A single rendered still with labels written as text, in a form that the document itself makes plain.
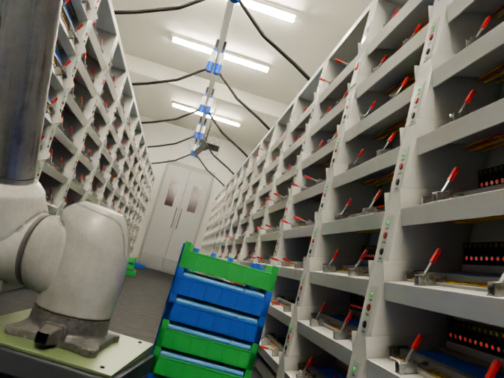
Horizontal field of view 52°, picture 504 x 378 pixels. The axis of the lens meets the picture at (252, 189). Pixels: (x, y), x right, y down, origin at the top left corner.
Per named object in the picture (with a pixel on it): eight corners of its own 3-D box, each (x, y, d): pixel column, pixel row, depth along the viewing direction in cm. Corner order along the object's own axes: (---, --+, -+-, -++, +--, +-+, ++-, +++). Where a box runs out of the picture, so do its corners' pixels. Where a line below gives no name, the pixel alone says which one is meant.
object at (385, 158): (401, 161, 142) (399, 112, 143) (333, 187, 201) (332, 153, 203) (469, 163, 145) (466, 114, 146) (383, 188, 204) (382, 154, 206)
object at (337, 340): (352, 369, 133) (351, 313, 134) (297, 332, 192) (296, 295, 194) (427, 365, 136) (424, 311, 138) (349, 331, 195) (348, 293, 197)
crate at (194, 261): (178, 266, 157) (185, 241, 158) (181, 265, 177) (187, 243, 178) (273, 292, 159) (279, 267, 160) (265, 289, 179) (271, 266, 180)
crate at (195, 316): (163, 318, 155) (170, 292, 156) (168, 311, 175) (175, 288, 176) (259, 344, 156) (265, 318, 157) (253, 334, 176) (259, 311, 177)
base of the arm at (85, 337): (-11, 335, 93) (-1, 305, 93) (42, 318, 115) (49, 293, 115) (85, 364, 92) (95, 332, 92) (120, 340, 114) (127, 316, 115)
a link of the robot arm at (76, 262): (96, 325, 97) (129, 213, 99) (7, 299, 99) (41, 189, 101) (122, 315, 113) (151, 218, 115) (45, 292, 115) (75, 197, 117)
